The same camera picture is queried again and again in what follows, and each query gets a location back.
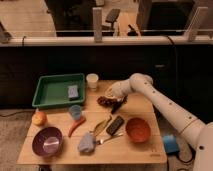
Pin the silver fork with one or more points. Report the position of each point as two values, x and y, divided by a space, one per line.
102 141

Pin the blue sponge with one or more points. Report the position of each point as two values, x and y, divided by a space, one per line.
73 92

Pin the blue plastic cup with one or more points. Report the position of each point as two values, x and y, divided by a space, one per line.
75 112

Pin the black rectangular block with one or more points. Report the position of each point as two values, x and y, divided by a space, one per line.
115 125

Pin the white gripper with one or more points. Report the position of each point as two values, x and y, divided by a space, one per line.
118 90

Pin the green plastic tray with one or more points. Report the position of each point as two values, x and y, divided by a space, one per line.
52 91

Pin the dark red grape bunch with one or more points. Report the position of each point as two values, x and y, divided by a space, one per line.
107 102

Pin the black office chair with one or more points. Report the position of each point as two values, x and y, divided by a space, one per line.
111 18

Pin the blue crumpled cloth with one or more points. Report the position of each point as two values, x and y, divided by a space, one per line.
87 143

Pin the purple bowl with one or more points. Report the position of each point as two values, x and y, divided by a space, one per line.
47 142

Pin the red chili pepper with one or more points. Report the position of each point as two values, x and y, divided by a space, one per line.
75 125

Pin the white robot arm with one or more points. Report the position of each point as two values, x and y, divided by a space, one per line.
198 134

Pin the blue tape roll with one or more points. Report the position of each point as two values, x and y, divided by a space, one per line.
170 144

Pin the red bowl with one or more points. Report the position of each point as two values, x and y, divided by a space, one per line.
137 130

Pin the white paper cup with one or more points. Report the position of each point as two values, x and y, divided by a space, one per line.
92 80

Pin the red apple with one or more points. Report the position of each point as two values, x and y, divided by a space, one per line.
39 119

